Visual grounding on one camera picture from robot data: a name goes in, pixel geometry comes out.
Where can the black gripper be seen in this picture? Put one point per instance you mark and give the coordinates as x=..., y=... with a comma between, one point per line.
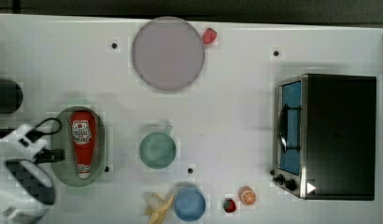
x=49, y=156

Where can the red plush ketchup bottle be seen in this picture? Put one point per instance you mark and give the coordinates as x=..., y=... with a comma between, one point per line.
x=83, y=130

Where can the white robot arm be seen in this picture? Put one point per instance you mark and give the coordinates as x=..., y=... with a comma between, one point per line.
x=27, y=191

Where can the green oval strainer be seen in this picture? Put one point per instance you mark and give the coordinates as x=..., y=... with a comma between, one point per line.
x=66, y=170

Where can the black round object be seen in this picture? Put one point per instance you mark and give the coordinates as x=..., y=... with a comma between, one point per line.
x=11, y=96

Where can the green cup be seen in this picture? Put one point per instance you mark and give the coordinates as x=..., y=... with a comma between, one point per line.
x=158, y=150

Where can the yellow banana peel toy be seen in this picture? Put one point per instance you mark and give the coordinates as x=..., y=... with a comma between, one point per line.
x=157, y=207

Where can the blue bowl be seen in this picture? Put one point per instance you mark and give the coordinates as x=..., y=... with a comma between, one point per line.
x=189, y=204

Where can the grey round plate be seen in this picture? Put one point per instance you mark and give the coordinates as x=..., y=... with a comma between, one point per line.
x=168, y=54

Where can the red strawberry toy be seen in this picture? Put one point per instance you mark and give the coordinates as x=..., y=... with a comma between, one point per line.
x=229, y=205

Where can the pink strawberry toy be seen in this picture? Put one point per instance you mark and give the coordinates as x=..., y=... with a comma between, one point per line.
x=209, y=36

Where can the black toaster oven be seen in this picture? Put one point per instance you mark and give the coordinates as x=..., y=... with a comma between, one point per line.
x=325, y=144

